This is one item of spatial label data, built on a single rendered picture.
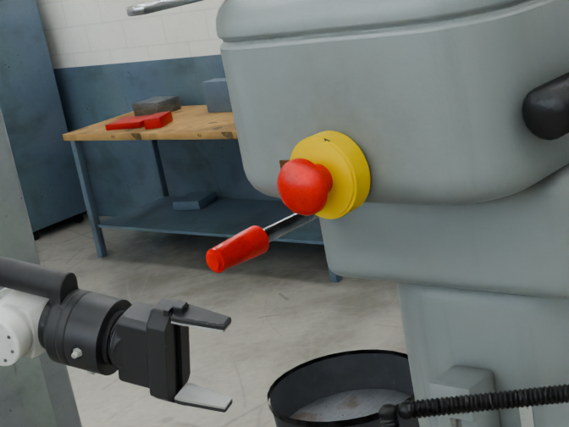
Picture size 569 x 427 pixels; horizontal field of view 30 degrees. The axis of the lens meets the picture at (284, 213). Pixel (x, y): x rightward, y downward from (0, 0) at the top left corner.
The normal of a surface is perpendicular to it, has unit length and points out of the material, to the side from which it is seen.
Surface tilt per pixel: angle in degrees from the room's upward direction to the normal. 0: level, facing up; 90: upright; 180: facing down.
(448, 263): 90
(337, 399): 0
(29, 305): 16
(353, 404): 0
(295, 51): 90
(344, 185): 90
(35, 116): 90
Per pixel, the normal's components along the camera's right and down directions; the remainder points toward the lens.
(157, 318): -0.26, -0.34
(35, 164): 0.74, 0.04
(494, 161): 0.16, 0.23
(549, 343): -0.22, 0.29
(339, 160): -0.65, 0.31
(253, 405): -0.18, -0.95
